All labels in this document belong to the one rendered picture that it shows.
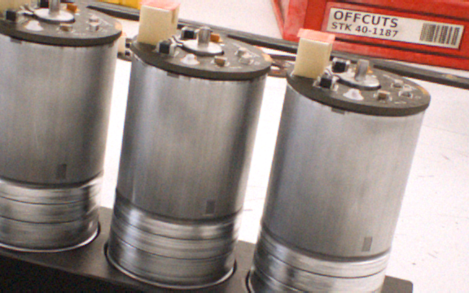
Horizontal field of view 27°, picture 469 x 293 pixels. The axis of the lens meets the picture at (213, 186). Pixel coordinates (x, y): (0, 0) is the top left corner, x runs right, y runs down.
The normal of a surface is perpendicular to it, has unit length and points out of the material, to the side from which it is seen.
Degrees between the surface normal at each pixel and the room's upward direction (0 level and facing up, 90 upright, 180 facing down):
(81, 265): 0
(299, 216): 90
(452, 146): 0
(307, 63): 90
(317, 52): 90
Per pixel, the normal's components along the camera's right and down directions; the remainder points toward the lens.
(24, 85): -0.18, 0.36
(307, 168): -0.58, 0.23
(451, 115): 0.15, -0.91
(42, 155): 0.16, 0.40
